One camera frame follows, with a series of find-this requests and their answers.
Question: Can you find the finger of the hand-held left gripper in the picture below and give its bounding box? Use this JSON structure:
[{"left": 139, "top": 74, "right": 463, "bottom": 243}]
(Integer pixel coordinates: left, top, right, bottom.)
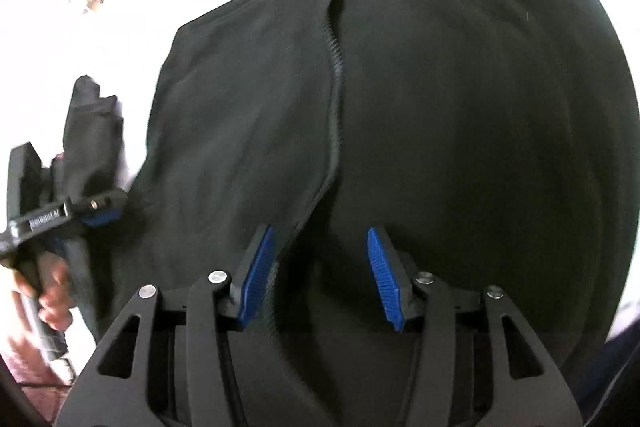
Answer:
[{"left": 74, "top": 190, "right": 127, "bottom": 229}]

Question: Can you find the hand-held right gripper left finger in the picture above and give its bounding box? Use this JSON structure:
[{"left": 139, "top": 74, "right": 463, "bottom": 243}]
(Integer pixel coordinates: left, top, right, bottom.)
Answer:
[{"left": 57, "top": 223, "right": 277, "bottom": 427}]

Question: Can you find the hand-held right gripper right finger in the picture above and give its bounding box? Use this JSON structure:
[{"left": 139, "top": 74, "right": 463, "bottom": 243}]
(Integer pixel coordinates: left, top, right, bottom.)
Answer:
[{"left": 366, "top": 226, "right": 583, "bottom": 427}]

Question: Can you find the black fleece zip jacket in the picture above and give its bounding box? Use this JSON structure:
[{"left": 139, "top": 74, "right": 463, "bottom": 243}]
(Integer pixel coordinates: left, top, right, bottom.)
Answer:
[{"left": 62, "top": 0, "right": 638, "bottom": 427}]

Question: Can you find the person's left hand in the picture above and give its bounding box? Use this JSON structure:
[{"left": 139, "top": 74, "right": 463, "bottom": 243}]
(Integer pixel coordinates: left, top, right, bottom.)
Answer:
[{"left": 12, "top": 257, "right": 77, "bottom": 330}]

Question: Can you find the blue checked cartoon blanket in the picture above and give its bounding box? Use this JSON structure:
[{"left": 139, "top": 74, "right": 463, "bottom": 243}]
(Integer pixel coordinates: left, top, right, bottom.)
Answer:
[{"left": 75, "top": 0, "right": 640, "bottom": 348}]

